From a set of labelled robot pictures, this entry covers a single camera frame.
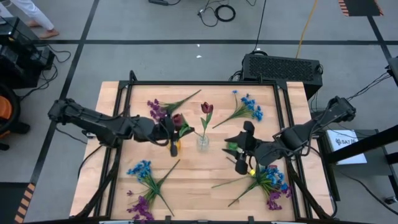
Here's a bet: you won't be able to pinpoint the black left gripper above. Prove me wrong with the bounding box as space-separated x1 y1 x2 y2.
154 116 196 158

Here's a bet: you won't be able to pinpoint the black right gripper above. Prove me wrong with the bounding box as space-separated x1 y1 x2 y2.
221 121 265 175

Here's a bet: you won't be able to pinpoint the blue artificial flower bunch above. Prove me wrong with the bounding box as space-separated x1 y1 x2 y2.
228 166 290 208
126 159 175 217
212 90 264 129

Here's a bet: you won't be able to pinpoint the purple artificial flower bunch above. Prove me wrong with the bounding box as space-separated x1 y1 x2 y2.
225 156 293 212
147 89 202 123
126 159 181 222

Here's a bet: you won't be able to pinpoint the yellow glass vase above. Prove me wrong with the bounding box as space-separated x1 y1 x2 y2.
166 139 182 151

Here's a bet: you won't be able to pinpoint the clear glass vase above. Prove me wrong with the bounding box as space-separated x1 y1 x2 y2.
196 134 210 152

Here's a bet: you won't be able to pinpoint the black computer case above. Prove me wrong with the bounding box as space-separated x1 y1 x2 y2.
241 53 324 100

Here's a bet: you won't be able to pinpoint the white printed sheet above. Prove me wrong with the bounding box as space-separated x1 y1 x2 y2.
326 129 368 166

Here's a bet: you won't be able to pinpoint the black diagonal beam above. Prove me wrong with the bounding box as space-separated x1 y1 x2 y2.
326 124 398 165

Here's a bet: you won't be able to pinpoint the dark grey side table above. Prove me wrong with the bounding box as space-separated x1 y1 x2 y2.
317 129 398 203

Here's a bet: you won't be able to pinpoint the black equipment corner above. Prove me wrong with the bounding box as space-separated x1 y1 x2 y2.
386 57 398 87

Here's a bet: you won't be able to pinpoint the black equipment stack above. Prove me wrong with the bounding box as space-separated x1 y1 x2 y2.
0 17 56 90

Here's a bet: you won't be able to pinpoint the orange black shop vacuum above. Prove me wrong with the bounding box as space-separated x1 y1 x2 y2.
0 83 31 152

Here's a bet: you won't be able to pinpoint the black mat orange stripes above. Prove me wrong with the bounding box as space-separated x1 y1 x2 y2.
338 0 384 17
0 182 37 224

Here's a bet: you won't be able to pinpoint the person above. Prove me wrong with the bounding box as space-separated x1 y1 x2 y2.
0 0 60 40

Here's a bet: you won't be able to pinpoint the black aluminium table frame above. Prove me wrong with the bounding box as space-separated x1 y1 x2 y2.
70 70 338 224

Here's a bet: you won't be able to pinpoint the coiled black cable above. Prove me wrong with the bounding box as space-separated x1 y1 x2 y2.
197 0 237 28

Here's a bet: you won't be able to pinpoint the black hanging cable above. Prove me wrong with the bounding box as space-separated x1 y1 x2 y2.
252 0 267 53

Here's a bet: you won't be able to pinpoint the yellow hanging cord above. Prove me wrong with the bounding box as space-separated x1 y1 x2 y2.
294 0 320 59

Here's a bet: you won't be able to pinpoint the black cable bundle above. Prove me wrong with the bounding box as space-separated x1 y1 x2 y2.
310 70 393 113

